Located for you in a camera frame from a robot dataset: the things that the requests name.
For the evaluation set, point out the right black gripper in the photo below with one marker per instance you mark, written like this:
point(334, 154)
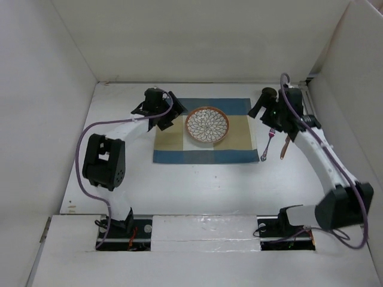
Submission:
point(266, 116)

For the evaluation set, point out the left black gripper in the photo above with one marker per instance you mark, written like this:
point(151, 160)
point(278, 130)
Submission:
point(177, 109)

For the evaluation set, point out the white brown cup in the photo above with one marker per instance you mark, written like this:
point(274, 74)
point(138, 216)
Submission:
point(268, 96)

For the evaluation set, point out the blue tan white placemat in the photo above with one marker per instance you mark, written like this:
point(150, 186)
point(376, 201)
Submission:
point(175, 146)

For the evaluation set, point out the brown wooden knife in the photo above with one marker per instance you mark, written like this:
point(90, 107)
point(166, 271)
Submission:
point(284, 149)

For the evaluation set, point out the orange rimmed patterned bowl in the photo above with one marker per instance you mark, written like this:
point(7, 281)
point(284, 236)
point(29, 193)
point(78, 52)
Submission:
point(207, 125)

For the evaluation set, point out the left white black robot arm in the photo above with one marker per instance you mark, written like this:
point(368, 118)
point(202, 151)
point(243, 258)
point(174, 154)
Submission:
point(104, 164)

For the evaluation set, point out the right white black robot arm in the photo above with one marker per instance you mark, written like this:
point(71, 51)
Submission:
point(346, 200)

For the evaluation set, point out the aluminium rail right side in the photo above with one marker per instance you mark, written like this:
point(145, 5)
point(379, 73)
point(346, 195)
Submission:
point(307, 100)

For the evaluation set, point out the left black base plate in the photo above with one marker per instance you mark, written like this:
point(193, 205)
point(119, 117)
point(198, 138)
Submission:
point(135, 238)

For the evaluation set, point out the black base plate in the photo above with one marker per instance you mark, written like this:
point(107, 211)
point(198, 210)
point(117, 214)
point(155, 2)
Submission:
point(135, 238)
point(277, 236)

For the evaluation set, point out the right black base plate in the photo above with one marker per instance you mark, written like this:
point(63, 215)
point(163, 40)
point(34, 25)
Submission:
point(277, 236)

